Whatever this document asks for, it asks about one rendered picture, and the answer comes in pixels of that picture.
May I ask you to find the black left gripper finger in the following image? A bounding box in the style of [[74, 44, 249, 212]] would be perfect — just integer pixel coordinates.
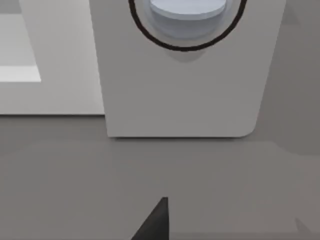
[[130, 196, 169, 240]]

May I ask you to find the pale microwave oven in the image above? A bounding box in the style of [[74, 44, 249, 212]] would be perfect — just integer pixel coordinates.
[[0, 0, 286, 139]]

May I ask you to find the pale blue microwave knob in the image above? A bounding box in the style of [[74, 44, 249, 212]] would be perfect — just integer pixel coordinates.
[[128, 0, 248, 53]]

